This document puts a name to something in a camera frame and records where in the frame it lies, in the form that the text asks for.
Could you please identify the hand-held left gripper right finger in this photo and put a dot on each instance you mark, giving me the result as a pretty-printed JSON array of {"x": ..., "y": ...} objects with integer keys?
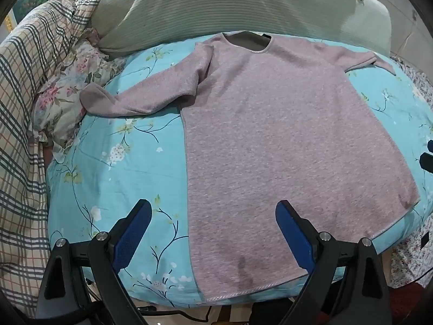
[{"x": 294, "y": 240}]

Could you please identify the floral wall poster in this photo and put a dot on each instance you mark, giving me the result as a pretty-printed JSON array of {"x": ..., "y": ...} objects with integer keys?
[{"x": 28, "y": 1}]

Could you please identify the green striped pillow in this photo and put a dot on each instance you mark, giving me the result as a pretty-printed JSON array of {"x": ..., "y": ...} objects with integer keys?
[{"x": 203, "y": 3}]

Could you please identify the pink floral quilt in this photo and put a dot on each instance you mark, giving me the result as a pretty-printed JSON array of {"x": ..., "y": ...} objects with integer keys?
[{"x": 67, "y": 88}]

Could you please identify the plaid blanket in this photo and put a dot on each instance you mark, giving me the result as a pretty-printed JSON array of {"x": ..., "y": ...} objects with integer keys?
[{"x": 20, "y": 176}]

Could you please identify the light green cushion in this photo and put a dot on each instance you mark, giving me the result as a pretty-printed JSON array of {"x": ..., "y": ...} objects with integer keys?
[{"x": 368, "y": 23}]

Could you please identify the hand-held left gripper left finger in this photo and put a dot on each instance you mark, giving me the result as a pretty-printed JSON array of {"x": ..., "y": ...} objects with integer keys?
[{"x": 130, "y": 240}]

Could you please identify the pink long-sleeved sweater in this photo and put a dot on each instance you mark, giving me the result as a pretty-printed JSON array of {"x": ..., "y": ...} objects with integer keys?
[{"x": 270, "y": 125}]

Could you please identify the small-flowered white cloth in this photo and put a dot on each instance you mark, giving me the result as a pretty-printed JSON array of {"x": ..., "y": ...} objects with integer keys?
[{"x": 411, "y": 260}]

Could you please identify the blue floral bedsheet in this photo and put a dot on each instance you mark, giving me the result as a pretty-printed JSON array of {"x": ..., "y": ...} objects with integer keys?
[{"x": 135, "y": 162}]

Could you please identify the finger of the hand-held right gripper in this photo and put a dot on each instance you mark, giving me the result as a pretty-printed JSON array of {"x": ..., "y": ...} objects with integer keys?
[{"x": 428, "y": 164}]

